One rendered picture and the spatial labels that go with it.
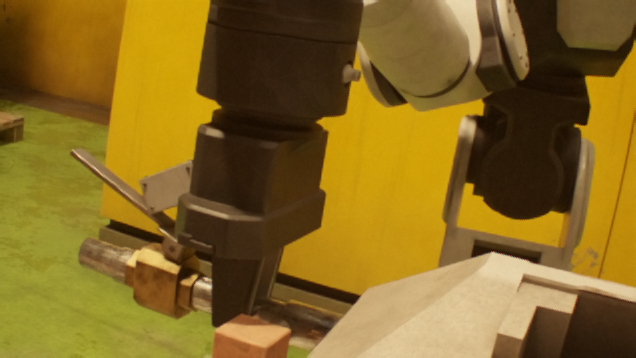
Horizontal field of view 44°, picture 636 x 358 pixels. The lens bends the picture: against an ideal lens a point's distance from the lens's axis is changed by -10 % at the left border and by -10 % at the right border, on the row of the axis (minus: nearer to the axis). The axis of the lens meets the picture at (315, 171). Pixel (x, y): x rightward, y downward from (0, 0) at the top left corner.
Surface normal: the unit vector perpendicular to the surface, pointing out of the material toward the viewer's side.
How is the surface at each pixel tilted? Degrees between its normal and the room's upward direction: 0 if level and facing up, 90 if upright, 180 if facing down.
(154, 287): 90
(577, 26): 98
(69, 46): 90
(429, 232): 90
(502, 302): 25
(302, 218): 90
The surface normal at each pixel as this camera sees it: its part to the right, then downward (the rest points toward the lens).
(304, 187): 0.91, 0.22
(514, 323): 0.09, -0.93
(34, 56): -0.38, 0.14
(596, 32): 0.37, 0.40
